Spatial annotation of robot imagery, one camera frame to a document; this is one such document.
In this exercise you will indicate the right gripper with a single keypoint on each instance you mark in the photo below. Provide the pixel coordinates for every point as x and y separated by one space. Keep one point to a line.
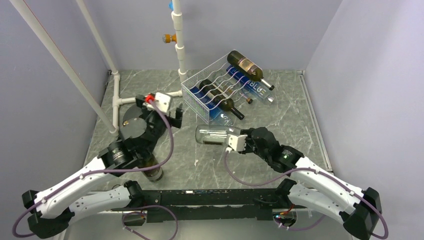
251 137

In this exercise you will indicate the clear bottle copper cap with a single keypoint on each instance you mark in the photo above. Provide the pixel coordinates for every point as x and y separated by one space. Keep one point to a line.
242 95

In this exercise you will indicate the dark green wine bottle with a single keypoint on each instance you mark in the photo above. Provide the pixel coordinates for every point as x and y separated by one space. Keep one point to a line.
218 98

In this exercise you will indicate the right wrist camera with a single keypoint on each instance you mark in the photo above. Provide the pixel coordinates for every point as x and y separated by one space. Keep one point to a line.
236 143

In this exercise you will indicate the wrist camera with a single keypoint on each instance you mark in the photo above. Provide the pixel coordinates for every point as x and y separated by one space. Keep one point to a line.
236 143
162 101

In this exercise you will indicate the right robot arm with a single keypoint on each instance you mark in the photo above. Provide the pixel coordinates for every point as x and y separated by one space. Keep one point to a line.
306 184

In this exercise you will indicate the grey round perforated disc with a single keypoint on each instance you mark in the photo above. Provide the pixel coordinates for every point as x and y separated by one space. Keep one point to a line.
132 112

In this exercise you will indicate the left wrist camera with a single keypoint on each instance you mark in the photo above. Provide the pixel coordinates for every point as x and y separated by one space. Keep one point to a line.
162 101

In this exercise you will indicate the clear glass bottle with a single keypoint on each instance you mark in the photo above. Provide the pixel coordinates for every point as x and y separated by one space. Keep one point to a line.
215 134

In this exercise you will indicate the dark wine bottle brown label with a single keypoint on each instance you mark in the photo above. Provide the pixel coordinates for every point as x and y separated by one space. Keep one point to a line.
248 68

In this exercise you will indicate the blue glass bottle silver cap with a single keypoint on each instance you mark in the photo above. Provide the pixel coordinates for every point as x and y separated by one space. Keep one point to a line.
257 89

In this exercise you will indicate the diagonal white pole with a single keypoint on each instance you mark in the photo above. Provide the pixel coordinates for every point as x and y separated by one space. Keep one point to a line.
33 22

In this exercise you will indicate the blue bottle in rack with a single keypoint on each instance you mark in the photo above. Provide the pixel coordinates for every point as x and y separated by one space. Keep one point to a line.
216 115

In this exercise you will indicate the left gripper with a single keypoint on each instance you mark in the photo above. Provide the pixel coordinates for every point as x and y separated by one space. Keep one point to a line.
176 121

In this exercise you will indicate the white PVC pipe frame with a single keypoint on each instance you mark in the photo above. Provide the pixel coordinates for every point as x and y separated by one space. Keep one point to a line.
117 101

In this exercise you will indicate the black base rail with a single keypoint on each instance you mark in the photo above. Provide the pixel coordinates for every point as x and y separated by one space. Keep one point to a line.
211 204

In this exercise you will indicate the orange nozzle on pipe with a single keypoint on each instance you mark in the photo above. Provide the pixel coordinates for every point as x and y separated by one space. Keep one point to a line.
169 38

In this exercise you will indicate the blue clip on pipe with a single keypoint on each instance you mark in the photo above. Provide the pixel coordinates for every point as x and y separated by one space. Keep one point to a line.
170 5

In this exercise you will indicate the white wire wine rack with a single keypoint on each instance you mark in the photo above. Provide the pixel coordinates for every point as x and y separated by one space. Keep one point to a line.
217 74

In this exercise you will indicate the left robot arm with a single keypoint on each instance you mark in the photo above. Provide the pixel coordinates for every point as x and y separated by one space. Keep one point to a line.
51 211

